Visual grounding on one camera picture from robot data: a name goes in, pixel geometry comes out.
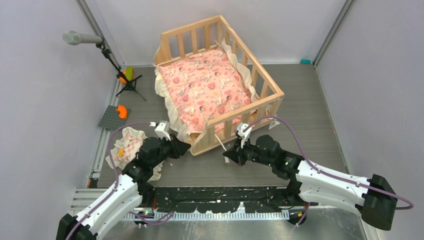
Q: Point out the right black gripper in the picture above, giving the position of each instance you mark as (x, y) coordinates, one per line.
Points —
(237, 153)

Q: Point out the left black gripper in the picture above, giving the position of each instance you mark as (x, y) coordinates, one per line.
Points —
(179, 148)

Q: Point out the wooden slatted pet bed frame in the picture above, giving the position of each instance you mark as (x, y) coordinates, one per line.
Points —
(204, 35)

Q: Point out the pink printed cushion with ties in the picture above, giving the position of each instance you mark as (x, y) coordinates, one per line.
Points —
(208, 94)

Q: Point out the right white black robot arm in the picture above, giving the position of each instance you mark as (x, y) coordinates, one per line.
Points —
(370, 198)

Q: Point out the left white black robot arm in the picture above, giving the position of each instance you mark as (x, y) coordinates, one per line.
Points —
(129, 190)

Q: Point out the small checkered ruffled pillow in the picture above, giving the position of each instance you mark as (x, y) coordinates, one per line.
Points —
(125, 149)

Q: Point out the orange curved toy piece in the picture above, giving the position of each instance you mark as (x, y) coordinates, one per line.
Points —
(122, 112)

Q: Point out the grey building plate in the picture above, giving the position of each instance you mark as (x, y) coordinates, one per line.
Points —
(110, 119)

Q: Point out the orange green toy ball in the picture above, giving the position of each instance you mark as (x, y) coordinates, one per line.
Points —
(129, 74)

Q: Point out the teal small block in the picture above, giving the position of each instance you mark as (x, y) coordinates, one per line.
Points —
(305, 61)

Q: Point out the silver microphone on tripod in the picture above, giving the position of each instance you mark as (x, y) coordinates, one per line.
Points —
(73, 38)

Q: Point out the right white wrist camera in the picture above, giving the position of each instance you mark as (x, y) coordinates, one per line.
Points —
(243, 132)

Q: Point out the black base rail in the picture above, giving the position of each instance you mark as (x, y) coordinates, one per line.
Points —
(218, 200)

